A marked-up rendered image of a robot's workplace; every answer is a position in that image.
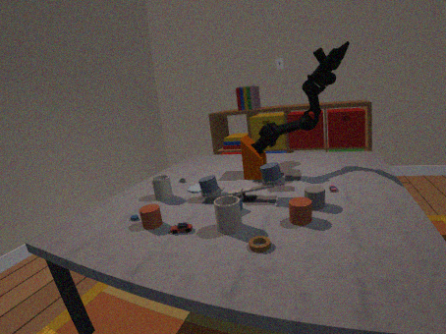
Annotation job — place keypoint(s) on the red toy car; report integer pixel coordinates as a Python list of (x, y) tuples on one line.
[(182, 227)]

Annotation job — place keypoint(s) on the brown ring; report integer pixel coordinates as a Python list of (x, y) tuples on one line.
[(259, 248)]

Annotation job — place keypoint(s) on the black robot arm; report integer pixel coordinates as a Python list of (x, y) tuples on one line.
[(271, 132)]

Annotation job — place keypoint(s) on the reddish-brown cylinder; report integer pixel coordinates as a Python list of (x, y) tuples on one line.
[(300, 211), (150, 216)]

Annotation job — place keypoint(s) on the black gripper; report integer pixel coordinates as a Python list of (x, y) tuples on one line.
[(333, 59)]

